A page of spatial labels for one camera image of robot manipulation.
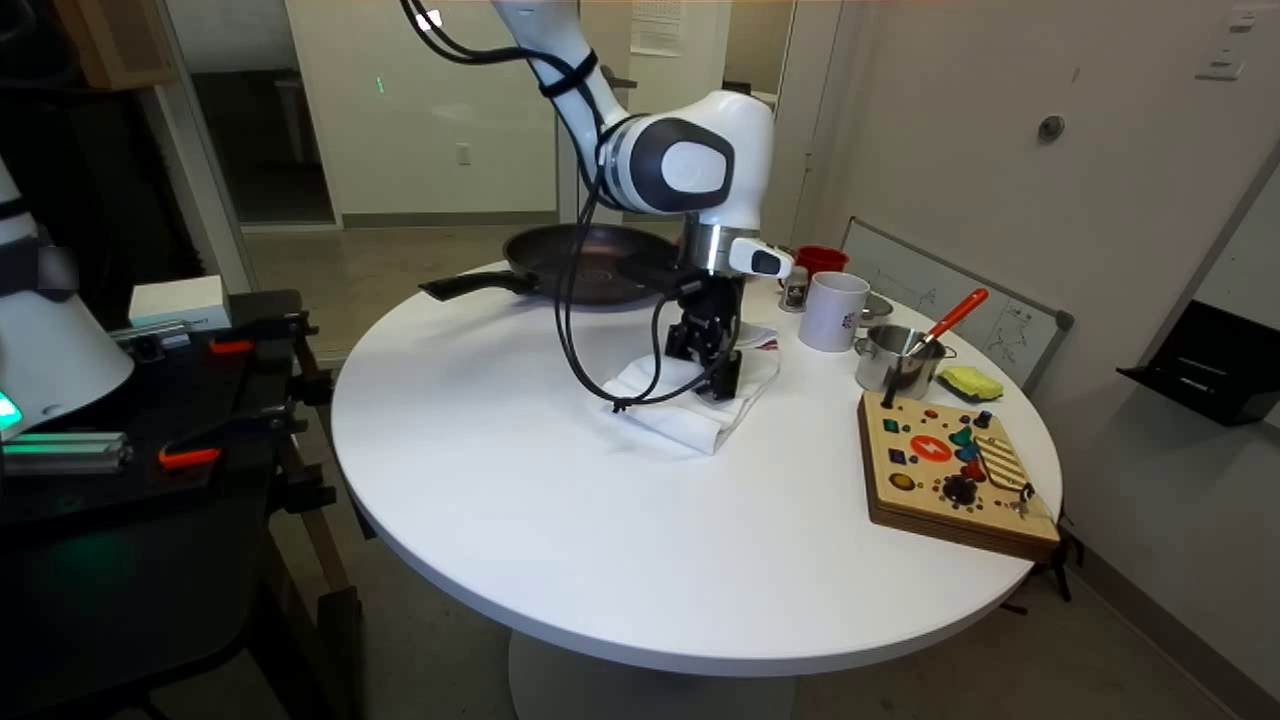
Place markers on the wooden busy board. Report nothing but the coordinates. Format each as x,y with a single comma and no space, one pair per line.
953,465

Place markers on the aluminium rail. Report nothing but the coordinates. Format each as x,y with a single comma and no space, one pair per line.
61,449

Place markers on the white door with window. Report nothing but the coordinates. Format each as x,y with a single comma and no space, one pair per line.
704,52

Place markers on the round wall knob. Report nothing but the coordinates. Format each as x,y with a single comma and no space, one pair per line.
1050,128

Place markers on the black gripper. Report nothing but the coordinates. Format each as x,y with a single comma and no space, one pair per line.
704,311

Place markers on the red bowl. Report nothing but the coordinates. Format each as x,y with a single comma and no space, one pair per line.
826,258

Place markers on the small metal cup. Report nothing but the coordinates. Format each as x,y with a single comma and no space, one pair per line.
797,291

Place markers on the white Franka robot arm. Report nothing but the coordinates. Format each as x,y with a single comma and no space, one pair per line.
740,132

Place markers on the black wall file holder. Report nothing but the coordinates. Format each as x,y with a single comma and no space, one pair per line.
1206,367

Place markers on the white mug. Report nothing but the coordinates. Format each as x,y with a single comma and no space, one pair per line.
835,313

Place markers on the white striped cloth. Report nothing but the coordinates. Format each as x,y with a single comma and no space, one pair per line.
680,423

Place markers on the steel pot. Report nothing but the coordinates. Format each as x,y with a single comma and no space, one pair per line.
902,367

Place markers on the yellow sponge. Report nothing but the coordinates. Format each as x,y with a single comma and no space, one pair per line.
970,386

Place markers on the white wall outlet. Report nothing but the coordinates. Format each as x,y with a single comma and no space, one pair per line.
463,158

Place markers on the wooden cabinet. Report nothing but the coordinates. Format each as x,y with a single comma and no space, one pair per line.
113,41

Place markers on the black perforated robot cart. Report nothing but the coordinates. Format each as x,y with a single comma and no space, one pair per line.
133,562

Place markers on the whiteboard with drawings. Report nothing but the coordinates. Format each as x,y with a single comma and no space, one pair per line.
921,286

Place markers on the black frying pan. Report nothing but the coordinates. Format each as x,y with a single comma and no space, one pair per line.
603,264

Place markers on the white box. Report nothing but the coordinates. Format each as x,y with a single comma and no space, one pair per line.
183,300

